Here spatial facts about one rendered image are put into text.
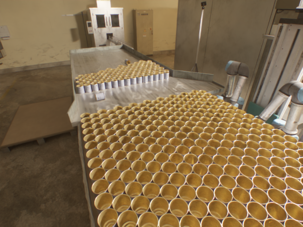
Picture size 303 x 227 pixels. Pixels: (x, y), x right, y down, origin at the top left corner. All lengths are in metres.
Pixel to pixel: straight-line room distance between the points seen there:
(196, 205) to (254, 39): 2.82
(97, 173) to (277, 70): 1.83
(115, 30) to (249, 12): 4.34
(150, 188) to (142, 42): 7.38
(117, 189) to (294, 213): 0.70
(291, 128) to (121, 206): 1.45
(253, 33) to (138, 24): 5.38
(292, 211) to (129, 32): 7.77
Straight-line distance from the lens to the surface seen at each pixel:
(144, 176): 0.78
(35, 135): 3.17
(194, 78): 2.06
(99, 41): 6.25
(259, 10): 3.19
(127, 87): 1.80
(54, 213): 2.21
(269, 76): 2.05
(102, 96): 1.55
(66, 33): 7.61
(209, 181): 0.81
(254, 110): 2.11
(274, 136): 1.16
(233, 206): 0.75
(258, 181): 0.87
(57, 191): 2.36
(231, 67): 1.90
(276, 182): 0.91
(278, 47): 1.96
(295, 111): 1.63
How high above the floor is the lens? 1.78
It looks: 32 degrees down
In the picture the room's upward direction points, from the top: straight up
